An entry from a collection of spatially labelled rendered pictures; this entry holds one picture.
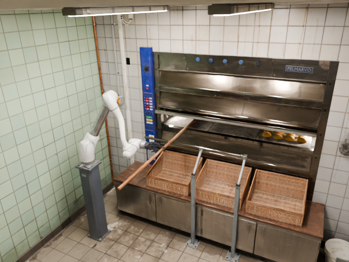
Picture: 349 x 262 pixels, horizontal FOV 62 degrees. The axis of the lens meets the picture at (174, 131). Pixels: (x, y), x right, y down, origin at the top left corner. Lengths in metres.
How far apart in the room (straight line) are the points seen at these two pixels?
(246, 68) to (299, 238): 1.77
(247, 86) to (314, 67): 0.65
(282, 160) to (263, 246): 0.93
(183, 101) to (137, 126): 0.80
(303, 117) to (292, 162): 0.52
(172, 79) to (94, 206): 1.72
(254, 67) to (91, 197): 2.27
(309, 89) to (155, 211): 2.22
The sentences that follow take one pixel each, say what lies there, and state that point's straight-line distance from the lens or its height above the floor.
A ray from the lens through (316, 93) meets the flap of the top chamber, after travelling 3.15.
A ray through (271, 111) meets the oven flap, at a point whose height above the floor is 1.55.
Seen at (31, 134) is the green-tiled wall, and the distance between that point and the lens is 3.45.
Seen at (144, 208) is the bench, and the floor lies 0.26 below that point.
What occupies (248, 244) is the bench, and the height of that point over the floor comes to 0.22.
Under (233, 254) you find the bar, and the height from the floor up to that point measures 0.05.
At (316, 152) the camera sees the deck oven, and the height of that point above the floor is 1.18.
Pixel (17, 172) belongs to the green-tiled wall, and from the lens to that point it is 3.46.
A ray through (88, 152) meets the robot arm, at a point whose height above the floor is 1.17.
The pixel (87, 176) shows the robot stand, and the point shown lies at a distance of 3.37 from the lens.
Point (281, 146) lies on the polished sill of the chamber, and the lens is 3.37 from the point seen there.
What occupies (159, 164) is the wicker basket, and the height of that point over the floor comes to 0.71.
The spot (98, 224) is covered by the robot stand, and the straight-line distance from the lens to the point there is 3.75.
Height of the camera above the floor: 2.60
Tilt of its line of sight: 23 degrees down
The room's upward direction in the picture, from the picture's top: 1 degrees counter-clockwise
